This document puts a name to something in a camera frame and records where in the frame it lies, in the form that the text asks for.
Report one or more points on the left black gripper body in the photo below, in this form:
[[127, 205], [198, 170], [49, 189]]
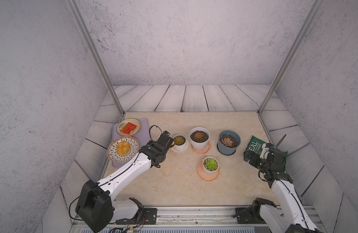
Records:
[[151, 145]]

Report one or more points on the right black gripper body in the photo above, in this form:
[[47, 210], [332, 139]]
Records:
[[258, 163]]

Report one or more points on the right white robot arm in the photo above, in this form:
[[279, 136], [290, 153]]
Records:
[[293, 219]]

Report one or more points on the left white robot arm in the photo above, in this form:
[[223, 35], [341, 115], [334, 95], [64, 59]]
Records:
[[97, 205]]

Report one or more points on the small white succulent pot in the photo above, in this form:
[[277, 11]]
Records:
[[180, 143]]

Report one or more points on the large white succulent pot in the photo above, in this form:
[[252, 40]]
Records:
[[199, 138]]

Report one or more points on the blue-grey succulent pot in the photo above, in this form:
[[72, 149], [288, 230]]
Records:
[[228, 142]]

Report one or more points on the white pot green succulent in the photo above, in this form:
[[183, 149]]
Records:
[[210, 165]]

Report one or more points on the lavender placemat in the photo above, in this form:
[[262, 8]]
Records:
[[140, 133]]

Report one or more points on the white saucer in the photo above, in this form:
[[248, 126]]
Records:
[[180, 151]]

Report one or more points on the green snack bag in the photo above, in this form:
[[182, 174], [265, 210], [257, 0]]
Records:
[[255, 145]]

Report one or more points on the patterned white bowl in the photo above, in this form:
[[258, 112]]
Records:
[[114, 157]]

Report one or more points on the yellow dumplings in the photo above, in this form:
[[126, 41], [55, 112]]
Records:
[[122, 148]]

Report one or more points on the red food sticks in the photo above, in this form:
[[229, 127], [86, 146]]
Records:
[[128, 128]]

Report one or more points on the beige plate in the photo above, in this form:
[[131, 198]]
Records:
[[123, 123]]

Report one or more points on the terracotta saucer front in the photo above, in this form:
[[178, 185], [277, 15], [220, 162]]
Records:
[[205, 174]]

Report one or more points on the terracotta saucer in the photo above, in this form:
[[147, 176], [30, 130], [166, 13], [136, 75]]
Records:
[[202, 151], [205, 174]]

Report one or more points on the terracotta saucer back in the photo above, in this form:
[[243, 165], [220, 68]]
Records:
[[202, 151]]

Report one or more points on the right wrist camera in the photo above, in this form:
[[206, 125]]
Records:
[[265, 150]]

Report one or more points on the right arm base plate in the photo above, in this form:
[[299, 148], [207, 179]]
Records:
[[243, 215]]

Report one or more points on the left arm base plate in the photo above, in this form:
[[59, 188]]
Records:
[[146, 216]]

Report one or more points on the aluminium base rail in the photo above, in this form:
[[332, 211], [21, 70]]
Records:
[[191, 219]]

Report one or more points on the left metal frame post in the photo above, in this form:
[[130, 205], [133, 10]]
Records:
[[73, 7]]

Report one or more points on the metal frame post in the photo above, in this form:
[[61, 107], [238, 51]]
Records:
[[73, 7], [303, 31]]

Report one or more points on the right metal frame post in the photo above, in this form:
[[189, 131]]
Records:
[[303, 31]]

